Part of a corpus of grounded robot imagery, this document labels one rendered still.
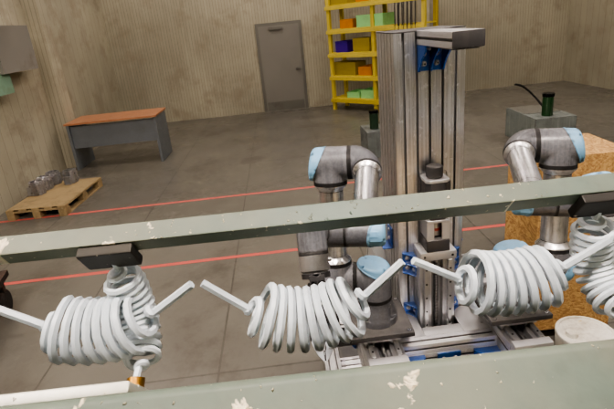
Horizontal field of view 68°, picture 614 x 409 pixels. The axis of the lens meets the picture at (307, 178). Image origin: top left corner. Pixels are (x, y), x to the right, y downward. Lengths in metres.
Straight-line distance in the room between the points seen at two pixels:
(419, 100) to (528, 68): 12.00
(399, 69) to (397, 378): 1.37
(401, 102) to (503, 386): 1.37
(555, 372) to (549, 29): 13.51
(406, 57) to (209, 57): 10.44
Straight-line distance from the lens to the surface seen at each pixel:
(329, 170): 1.51
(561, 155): 1.68
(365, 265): 1.62
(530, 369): 0.31
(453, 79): 1.66
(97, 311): 0.47
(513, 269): 0.47
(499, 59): 13.19
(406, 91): 1.61
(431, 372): 0.29
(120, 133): 8.56
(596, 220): 0.54
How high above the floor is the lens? 2.09
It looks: 19 degrees down
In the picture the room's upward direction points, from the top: 6 degrees counter-clockwise
